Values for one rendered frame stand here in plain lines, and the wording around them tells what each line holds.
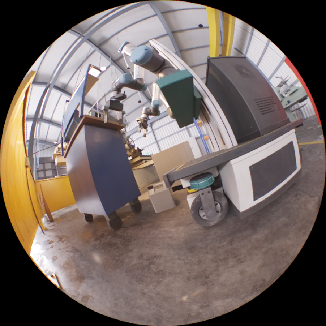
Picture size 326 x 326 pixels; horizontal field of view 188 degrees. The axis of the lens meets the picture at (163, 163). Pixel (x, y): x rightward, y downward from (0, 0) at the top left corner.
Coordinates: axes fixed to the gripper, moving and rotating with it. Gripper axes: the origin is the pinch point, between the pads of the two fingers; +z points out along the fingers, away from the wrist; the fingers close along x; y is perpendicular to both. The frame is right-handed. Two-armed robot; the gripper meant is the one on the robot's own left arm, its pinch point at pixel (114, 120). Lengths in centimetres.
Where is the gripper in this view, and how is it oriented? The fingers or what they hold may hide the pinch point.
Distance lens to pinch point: 70.2
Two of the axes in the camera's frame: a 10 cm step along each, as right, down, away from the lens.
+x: -3.5, 2.2, -9.1
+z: 0.2, 9.7, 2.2
